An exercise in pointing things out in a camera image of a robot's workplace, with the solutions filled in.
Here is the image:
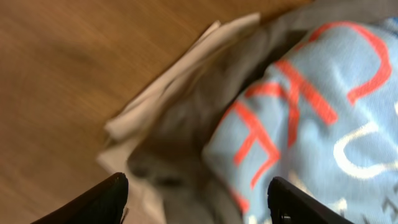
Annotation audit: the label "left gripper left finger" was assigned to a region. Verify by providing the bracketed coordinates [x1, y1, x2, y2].
[32, 172, 129, 224]

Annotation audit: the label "light blue printed t-shirt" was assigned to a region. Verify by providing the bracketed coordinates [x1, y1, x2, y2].
[203, 17, 397, 223]

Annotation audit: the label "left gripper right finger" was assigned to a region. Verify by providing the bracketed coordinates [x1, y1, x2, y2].
[267, 177, 353, 224]

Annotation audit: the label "grey folded shorts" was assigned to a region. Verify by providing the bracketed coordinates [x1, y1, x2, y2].
[127, 1, 397, 223]

